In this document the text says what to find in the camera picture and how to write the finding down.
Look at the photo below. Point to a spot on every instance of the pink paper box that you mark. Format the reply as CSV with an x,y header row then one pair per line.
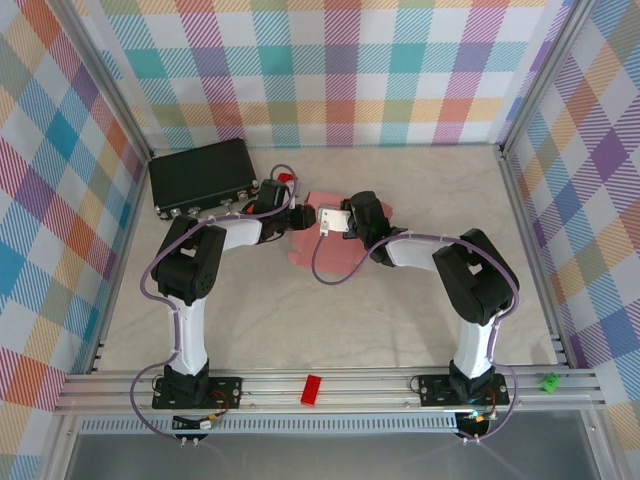
x,y
340,255

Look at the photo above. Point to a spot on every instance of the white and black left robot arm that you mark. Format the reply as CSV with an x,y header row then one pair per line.
x,y
190,335

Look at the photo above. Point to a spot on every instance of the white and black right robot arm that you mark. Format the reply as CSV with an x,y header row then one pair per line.
x,y
472,350

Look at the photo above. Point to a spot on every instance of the small red curved brick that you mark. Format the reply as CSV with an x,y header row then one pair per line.
x,y
285,178

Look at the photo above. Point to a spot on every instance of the long red rectangular brick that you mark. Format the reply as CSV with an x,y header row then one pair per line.
x,y
311,389

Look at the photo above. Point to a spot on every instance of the black round controller board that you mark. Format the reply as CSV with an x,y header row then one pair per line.
x,y
474,425

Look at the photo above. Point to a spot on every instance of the green plastic block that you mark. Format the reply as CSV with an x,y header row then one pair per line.
x,y
549,383

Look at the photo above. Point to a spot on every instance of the aluminium side rail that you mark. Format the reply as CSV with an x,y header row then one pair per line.
x,y
116,280
537,270

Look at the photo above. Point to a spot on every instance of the long aluminium base rail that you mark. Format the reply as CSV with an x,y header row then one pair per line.
x,y
360,395

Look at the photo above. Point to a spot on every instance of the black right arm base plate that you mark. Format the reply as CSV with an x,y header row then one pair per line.
x,y
432,390

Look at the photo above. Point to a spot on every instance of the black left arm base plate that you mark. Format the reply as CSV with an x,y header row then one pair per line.
x,y
227,392

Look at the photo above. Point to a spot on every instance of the aluminium corner post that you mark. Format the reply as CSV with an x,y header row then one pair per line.
x,y
545,80
107,80

